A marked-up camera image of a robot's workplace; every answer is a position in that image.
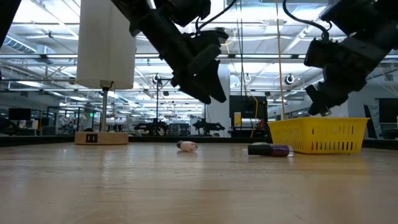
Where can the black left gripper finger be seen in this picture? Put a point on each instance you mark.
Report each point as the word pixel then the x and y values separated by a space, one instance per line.
pixel 197 91
pixel 215 84

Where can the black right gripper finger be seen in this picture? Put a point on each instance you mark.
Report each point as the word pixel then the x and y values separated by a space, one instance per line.
pixel 311 91
pixel 329 98

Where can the pale pink nail polish bottle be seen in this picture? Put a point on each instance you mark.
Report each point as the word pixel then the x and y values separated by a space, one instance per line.
pixel 189 146

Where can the purple nail polish bottle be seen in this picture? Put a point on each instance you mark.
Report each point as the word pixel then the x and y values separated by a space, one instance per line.
pixel 259 150

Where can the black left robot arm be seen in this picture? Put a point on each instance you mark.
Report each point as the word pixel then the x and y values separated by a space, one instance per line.
pixel 155 31

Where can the black background robot arm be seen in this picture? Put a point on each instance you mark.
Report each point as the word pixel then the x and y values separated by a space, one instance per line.
pixel 152 127
pixel 206 126

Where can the yellow plastic basket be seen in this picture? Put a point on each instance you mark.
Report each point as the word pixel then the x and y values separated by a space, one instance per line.
pixel 320 120

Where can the black hanging reel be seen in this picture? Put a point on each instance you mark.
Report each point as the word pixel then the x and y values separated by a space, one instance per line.
pixel 155 78
pixel 289 78

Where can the white building column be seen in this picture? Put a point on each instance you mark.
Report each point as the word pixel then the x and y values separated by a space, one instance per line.
pixel 222 118

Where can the black equipment cabinet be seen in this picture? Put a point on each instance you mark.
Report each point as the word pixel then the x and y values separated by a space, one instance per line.
pixel 248 105

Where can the yellow canister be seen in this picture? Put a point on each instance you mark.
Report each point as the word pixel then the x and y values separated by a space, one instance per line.
pixel 237 119

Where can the black leaning panel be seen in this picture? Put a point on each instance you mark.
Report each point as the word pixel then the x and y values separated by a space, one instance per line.
pixel 371 124

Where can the white shade wooden base lamp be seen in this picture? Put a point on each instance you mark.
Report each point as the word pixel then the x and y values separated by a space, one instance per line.
pixel 107 46

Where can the black monitor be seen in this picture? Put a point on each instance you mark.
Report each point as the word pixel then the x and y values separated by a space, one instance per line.
pixel 19 114

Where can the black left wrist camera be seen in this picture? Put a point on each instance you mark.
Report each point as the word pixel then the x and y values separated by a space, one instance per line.
pixel 206 37

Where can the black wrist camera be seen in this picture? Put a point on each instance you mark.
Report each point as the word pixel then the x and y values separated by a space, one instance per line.
pixel 317 53
pixel 206 37

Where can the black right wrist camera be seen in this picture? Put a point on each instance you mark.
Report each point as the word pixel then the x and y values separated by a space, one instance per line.
pixel 317 53

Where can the black metal frame rig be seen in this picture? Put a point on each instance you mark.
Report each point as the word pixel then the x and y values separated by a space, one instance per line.
pixel 157 102

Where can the dark wall screen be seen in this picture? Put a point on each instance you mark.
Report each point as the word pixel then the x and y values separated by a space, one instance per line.
pixel 388 109

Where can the black table border rail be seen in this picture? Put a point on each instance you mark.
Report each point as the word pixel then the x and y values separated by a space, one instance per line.
pixel 37 141

